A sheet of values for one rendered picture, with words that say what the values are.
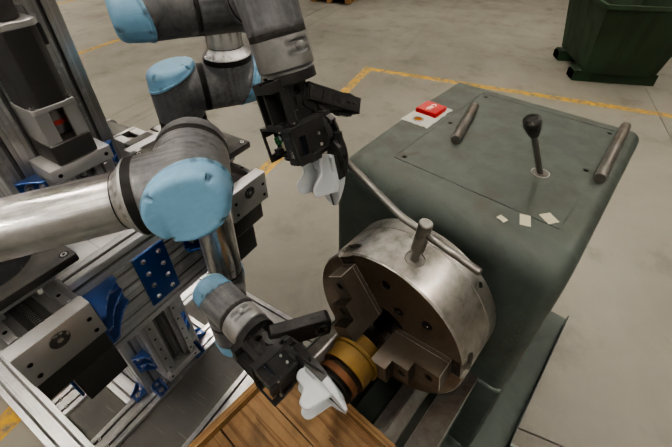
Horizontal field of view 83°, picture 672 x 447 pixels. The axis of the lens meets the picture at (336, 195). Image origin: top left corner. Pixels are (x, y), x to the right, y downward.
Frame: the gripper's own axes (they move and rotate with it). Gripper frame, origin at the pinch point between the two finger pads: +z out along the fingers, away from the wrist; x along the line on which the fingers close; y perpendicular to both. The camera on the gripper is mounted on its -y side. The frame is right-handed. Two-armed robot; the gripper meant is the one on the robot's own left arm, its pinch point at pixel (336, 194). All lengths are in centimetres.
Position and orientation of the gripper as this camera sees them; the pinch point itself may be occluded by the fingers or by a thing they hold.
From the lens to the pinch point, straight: 59.8
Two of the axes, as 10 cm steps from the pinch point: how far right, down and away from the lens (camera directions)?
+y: -6.6, 4.7, -5.9
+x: 7.1, 1.3, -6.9
